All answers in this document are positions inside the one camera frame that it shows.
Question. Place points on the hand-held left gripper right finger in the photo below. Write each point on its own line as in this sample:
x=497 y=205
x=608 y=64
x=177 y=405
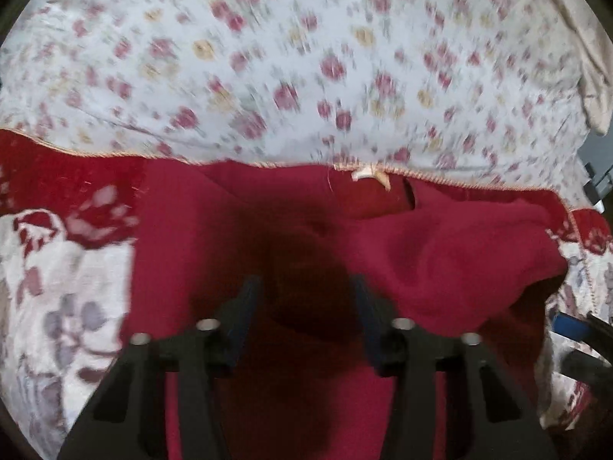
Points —
x=364 y=306

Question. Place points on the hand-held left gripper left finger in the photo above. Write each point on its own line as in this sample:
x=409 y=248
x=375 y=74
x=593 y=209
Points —
x=249 y=299

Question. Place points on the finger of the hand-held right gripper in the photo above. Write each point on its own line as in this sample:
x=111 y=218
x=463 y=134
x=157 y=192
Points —
x=574 y=328

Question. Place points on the red garment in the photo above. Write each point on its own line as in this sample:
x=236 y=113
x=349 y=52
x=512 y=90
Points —
x=431 y=258

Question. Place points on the red and white floral blanket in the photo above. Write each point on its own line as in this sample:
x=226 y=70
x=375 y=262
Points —
x=48 y=273

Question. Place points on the white floral bedsheet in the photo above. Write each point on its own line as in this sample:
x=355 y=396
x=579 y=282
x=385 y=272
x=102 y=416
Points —
x=287 y=57

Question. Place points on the beige cloth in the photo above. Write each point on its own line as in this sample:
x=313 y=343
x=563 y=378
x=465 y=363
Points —
x=591 y=57

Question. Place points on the grey metal frame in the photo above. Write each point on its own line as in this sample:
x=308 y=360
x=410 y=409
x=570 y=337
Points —
x=596 y=172

